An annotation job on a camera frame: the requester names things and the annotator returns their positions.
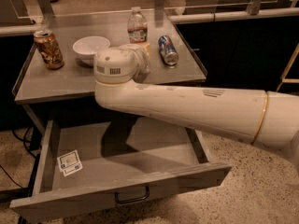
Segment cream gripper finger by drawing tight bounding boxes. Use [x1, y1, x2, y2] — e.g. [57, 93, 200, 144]
[142, 42, 151, 59]

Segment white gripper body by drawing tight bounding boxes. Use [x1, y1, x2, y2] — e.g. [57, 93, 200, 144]
[121, 43, 150, 82]

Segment clear plastic water bottle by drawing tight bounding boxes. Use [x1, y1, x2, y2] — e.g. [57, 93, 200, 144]
[127, 7, 148, 43]

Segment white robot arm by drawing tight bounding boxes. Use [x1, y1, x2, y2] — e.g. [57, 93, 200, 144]
[93, 44, 299, 168]

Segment grey metal cabinet counter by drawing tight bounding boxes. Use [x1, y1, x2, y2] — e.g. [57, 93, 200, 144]
[11, 8, 208, 135]

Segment grey open top drawer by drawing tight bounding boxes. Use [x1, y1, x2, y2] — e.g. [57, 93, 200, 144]
[10, 118, 231, 223]

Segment blue silver soda can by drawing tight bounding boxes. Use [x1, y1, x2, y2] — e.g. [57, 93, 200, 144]
[158, 35, 178, 65]

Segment white ceramic bowl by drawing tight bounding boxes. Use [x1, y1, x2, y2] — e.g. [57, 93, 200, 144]
[73, 36, 110, 66]

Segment brown soda can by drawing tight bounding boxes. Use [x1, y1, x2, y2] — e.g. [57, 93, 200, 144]
[34, 29, 64, 70]

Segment white fiducial tag card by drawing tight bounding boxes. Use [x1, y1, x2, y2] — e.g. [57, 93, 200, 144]
[57, 150, 83, 176]

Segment black drawer handle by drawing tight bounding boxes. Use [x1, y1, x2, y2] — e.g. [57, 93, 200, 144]
[114, 186, 150, 204]

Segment black floor cables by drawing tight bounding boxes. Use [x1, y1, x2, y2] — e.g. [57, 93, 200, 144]
[0, 126, 40, 189]

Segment yellow frame cart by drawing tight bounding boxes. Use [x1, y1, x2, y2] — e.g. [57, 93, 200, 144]
[276, 43, 299, 91]

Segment grey horizontal rail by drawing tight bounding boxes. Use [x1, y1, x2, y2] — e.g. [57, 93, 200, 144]
[168, 7, 299, 24]

